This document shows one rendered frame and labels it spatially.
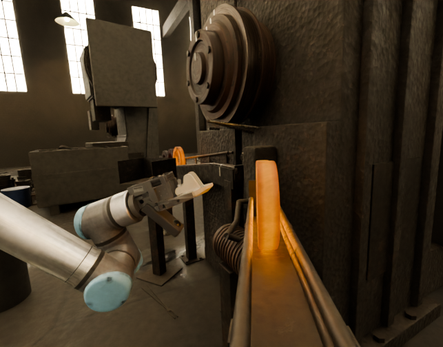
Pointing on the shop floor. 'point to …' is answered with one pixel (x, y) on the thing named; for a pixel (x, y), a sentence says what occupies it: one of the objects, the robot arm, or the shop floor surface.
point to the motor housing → (228, 273)
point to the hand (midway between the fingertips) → (209, 188)
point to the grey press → (122, 85)
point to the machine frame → (352, 149)
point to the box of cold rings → (76, 175)
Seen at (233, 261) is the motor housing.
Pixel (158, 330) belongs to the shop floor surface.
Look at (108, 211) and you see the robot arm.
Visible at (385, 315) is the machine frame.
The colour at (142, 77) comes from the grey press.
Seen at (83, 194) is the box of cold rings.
